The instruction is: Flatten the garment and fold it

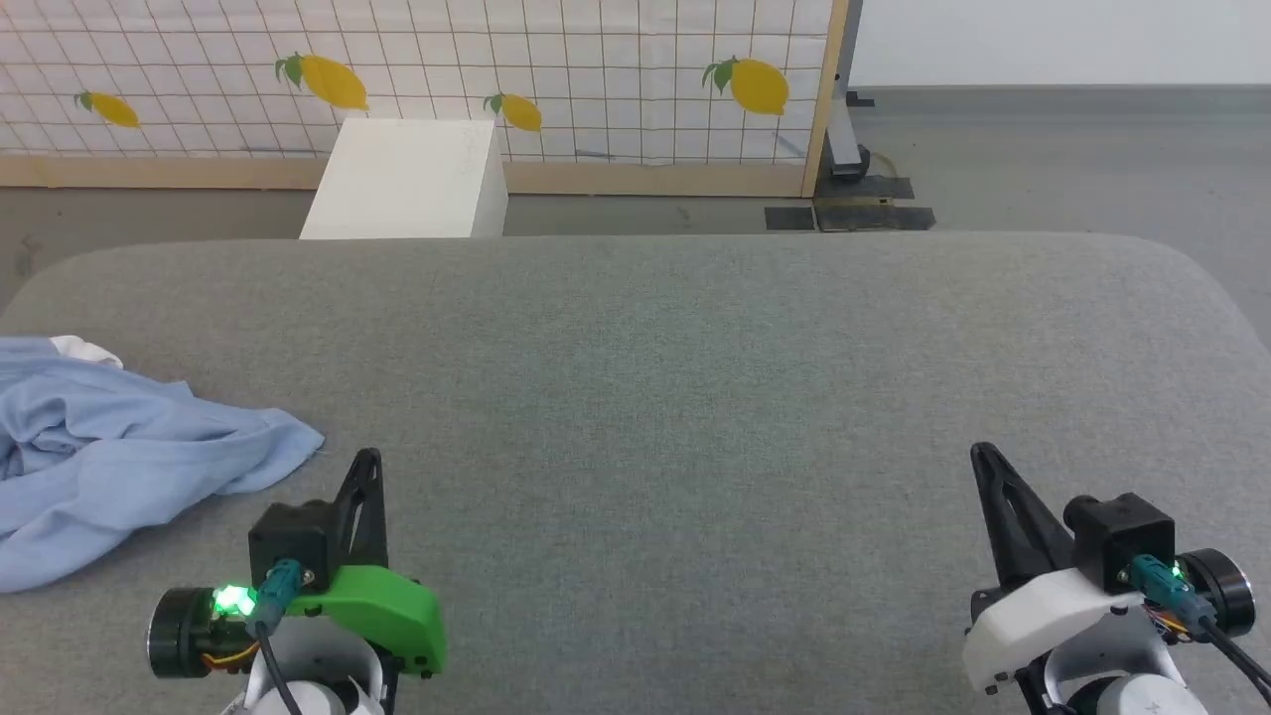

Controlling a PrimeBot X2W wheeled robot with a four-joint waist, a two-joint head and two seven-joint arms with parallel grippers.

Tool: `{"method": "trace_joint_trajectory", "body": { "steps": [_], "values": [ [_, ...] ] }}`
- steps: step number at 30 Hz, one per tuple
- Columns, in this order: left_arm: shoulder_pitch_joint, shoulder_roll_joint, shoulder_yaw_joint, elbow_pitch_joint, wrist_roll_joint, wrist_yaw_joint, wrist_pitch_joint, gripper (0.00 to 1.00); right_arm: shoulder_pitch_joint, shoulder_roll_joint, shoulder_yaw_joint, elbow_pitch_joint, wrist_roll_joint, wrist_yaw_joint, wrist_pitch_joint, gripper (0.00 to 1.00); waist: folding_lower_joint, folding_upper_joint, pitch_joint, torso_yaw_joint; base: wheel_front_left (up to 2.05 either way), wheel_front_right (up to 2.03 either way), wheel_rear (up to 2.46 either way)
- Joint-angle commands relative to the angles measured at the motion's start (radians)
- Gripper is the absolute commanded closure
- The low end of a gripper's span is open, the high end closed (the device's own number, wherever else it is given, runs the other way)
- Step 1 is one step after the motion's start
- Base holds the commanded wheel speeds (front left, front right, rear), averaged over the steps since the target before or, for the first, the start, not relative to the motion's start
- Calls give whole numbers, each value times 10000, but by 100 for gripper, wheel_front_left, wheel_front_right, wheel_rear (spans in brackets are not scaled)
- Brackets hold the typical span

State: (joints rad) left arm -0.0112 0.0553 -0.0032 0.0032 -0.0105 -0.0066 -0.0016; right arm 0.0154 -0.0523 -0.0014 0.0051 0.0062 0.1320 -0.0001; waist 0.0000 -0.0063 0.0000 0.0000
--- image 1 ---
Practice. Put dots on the grey metal post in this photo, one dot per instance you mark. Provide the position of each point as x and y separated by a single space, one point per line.
846 129

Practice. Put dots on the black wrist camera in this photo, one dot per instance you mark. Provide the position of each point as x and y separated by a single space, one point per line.
1122 531
288 541

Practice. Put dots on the light blue polo shirt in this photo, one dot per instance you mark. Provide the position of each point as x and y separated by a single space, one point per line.
99 447

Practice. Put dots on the lemon print partition panel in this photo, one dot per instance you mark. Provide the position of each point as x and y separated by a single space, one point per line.
596 60

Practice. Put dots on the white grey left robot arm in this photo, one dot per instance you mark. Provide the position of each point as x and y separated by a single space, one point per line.
184 636

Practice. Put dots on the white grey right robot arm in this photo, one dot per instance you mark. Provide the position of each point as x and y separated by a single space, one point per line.
1216 586

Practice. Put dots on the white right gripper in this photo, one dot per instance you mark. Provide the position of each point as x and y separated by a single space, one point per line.
1043 616

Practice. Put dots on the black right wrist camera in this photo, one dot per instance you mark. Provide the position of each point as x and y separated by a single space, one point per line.
1122 531

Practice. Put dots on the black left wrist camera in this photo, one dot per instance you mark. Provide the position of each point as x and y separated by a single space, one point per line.
288 541

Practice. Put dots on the black floor base plate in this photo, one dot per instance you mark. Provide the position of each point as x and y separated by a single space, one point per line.
854 214

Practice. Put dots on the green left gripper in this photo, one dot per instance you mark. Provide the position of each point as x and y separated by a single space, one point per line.
387 611

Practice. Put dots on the white rectangular box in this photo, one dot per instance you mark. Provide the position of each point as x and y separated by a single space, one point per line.
407 179

